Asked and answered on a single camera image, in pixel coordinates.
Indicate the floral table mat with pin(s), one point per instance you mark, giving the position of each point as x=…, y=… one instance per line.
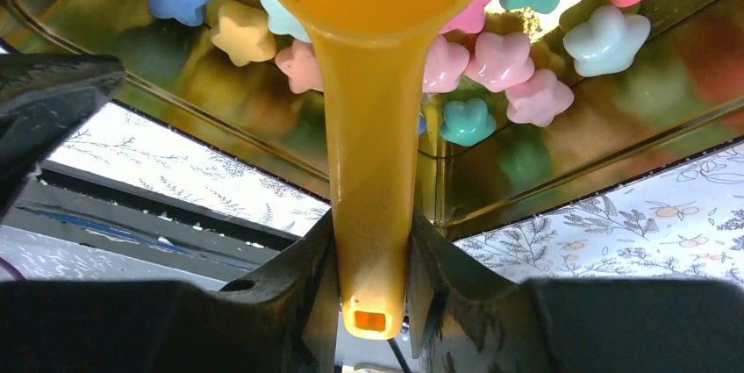
x=683, y=223

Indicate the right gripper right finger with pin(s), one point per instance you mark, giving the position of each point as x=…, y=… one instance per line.
x=466, y=318

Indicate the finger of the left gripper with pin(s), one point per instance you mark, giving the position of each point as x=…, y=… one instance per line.
x=45, y=98

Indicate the orange plastic scoop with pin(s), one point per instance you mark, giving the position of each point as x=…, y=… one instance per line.
x=372, y=55

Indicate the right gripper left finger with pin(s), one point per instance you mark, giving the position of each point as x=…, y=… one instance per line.
x=276, y=318

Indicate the tin of star candies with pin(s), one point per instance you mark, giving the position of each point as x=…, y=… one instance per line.
x=527, y=115

